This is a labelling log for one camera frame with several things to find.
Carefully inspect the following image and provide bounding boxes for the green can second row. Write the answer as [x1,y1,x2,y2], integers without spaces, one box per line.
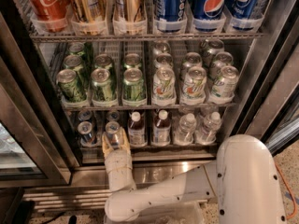
[123,53,142,69]
[94,53,115,75]
[64,54,89,89]

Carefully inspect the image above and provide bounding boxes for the silver can second row left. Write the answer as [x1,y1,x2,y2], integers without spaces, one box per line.
[153,53,173,70]

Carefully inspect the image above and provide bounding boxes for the brown tea bottle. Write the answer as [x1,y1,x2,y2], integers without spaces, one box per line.
[128,111,147,147]
[152,110,171,147]

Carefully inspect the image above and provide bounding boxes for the red bull can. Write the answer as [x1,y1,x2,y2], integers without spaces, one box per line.
[78,121,96,145]
[106,121,123,149]
[78,110,93,123]
[107,110,120,121]

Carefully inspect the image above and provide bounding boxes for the green can second row middle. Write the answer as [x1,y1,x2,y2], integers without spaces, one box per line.
[94,53,115,75]

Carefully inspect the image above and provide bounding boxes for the blue pepsi can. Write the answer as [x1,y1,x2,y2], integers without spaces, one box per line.
[231,0,262,20]
[192,0,225,32]
[154,0,187,33]

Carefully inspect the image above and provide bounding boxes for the clear water bottle right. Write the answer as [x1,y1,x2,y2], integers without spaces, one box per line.
[195,112,221,145]

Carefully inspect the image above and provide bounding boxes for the green can second row left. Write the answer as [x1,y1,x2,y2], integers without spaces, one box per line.
[64,54,89,89]

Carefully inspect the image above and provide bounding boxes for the white 7up can front right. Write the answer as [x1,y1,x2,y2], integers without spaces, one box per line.
[211,66,239,98]

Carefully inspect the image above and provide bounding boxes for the green can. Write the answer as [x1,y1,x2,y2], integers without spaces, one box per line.
[56,69,87,103]
[123,68,146,102]
[67,42,92,63]
[91,68,116,102]

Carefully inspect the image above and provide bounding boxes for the orange cable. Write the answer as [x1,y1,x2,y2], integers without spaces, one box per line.
[275,163,299,220]

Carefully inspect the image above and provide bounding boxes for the brown tea bottle right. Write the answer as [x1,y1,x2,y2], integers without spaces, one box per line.
[152,110,171,147]

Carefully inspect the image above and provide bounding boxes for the green can second row right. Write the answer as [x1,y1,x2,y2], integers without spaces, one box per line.
[123,53,142,69]

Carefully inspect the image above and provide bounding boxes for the red Coca-Cola can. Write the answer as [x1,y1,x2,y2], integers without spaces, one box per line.
[29,0,67,33]

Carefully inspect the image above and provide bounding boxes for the gold can right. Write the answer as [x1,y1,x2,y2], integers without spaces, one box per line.
[115,0,145,35]

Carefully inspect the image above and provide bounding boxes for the black cable on floor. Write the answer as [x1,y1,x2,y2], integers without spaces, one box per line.
[40,211,78,224]

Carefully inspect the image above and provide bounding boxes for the white 7up can front left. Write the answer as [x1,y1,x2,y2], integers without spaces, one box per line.
[153,67,175,100]

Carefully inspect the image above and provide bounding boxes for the green can front left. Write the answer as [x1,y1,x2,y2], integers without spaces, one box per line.
[56,69,87,103]

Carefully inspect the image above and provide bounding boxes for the silver can second row right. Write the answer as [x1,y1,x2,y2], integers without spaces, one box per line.
[208,51,234,80]

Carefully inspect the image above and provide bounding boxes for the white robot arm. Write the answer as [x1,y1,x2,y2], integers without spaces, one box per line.
[105,134,287,224]

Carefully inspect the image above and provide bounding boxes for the white 7up can front middle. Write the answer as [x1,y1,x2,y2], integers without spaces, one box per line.
[182,66,206,99]

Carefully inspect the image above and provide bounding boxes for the gold can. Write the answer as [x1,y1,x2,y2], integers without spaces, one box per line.
[115,0,145,35]
[70,0,106,35]

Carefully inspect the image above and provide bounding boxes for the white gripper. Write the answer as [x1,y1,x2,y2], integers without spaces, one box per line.
[102,129,133,174]

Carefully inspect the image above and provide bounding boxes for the green can front middle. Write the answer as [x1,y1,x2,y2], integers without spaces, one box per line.
[91,68,116,102]

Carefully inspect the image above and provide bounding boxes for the clear water bottle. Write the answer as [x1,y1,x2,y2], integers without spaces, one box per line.
[174,113,197,146]
[195,112,221,145]

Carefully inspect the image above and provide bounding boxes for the green can front right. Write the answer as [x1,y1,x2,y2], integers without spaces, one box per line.
[123,68,146,102]

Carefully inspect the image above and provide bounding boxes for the open fridge door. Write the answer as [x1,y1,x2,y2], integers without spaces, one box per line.
[230,25,299,157]

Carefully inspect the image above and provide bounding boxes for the clear water bottle left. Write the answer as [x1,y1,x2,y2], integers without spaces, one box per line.
[174,113,197,146]

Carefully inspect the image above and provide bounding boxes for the silver can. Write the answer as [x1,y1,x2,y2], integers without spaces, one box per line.
[199,39,224,68]
[151,41,171,57]

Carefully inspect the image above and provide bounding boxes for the silver can back left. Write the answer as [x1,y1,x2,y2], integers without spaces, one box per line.
[151,41,171,57]

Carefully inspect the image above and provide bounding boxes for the white 7up can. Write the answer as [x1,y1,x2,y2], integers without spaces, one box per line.
[153,67,175,100]
[182,66,206,99]
[211,66,239,98]

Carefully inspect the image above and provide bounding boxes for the stainless steel fridge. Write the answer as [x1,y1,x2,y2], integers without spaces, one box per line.
[0,0,298,212]

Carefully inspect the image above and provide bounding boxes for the silver can back right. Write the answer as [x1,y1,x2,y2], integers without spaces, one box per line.
[199,39,224,68]

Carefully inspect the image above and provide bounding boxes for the brown tea bottle left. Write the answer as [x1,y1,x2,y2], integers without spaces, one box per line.
[128,111,147,147]

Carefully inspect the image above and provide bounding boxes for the clear plastic bin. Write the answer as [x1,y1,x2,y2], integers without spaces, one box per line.
[104,202,206,224]

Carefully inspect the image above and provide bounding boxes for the silver can second row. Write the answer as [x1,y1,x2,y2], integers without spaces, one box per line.
[153,53,173,70]
[180,52,202,76]
[208,51,234,80]

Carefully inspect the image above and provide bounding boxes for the green can back left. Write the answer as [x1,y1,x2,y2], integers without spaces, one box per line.
[67,42,92,63]

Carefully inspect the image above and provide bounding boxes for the blue Pepsi can right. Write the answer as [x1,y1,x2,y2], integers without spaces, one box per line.
[231,0,262,20]

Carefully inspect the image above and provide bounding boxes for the blue Pepsi can middle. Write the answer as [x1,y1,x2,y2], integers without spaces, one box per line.
[192,0,225,32]

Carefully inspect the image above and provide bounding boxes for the gold can left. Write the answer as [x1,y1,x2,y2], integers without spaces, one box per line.
[70,0,106,35]

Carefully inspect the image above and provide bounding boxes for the silver can second row middle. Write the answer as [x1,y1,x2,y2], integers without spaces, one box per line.
[180,52,202,76]

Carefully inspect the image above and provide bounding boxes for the blue Pepsi can left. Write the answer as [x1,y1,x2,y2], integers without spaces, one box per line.
[154,0,187,33]

